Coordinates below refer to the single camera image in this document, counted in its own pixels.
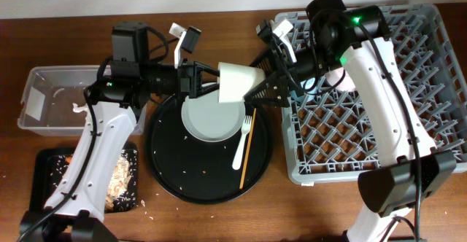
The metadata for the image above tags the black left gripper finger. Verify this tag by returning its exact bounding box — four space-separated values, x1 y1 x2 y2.
198 82 219 96
195 61 220 77

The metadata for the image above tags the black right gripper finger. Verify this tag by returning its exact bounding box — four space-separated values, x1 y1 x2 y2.
244 71 290 107
250 47 279 78

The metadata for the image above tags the cream plastic cup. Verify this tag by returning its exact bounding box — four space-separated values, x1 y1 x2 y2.
218 62 266 103

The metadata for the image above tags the white plastic fork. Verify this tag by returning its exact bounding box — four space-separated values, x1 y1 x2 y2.
232 115 252 170

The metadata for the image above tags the white napkin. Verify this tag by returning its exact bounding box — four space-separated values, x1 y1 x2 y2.
72 103 90 114

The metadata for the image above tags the blue plastic cup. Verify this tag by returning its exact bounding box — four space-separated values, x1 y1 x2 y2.
301 78 315 102

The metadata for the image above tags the pink bowl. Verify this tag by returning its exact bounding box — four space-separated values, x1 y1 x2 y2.
325 68 356 92

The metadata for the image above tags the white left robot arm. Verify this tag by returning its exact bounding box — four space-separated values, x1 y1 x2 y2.
19 21 220 241

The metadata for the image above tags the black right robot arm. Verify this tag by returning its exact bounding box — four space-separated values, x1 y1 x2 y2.
197 0 456 241

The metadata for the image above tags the grey dishwasher rack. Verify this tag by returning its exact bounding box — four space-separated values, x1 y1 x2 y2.
282 4 466 186

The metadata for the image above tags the light blue plate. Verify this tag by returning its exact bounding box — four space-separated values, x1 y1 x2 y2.
181 90 246 142

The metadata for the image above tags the wooden chopstick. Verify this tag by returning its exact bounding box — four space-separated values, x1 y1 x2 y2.
239 108 257 190

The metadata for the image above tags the round black tray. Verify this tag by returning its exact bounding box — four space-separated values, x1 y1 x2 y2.
144 95 274 204

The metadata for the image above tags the food leftovers pile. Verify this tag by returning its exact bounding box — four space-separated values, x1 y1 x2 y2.
54 150 138 212

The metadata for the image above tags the clear plastic bin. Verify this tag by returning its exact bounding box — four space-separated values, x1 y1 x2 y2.
17 65 149 137

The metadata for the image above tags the black rectangular tray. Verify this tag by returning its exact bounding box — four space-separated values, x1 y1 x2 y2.
29 142 138 211

